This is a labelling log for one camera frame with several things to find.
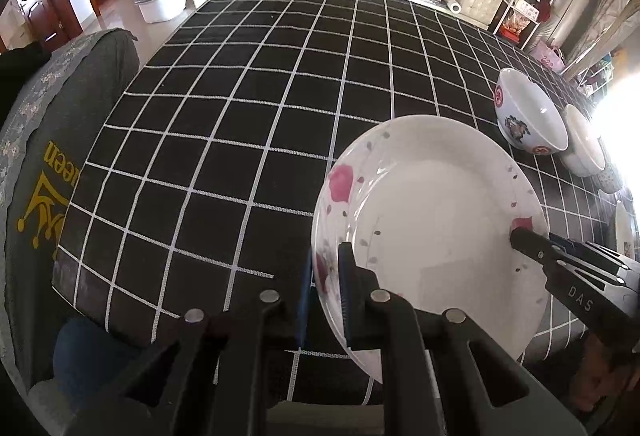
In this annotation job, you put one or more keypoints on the person's left leg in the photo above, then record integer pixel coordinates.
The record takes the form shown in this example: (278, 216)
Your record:
(95, 356)

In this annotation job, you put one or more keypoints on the white plate with dark print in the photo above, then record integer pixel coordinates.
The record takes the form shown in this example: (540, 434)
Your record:
(624, 231)

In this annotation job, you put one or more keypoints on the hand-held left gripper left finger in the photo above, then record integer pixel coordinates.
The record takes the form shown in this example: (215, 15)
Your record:
(306, 306)

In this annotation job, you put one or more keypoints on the pink bag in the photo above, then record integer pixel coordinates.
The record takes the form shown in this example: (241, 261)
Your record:
(547, 56)

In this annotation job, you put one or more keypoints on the floral patterned bowl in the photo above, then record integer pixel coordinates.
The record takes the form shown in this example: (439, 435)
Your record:
(609, 181)

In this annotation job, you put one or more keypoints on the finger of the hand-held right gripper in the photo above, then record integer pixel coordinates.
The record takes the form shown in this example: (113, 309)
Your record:
(532, 243)
(590, 252)

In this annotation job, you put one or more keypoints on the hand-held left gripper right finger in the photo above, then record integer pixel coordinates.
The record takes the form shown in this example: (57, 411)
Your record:
(346, 286)

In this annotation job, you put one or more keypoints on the grey chair cover yellow print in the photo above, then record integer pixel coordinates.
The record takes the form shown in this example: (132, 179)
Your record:
(60, 125)

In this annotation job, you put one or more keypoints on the white bowl with red print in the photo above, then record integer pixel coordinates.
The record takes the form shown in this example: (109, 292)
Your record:
(530, 115)

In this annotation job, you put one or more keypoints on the white plate with pink flowers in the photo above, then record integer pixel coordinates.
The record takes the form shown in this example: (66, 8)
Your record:
(440, 216)

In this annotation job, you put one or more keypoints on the white plastic tub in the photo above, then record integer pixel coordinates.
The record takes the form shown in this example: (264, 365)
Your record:
(161, 3)

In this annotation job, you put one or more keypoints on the plain white bowl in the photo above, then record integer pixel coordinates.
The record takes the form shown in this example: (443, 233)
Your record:
(582, 145)

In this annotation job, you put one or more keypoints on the black checked tablecloth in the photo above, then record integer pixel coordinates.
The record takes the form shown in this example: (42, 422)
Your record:
(250, 115)

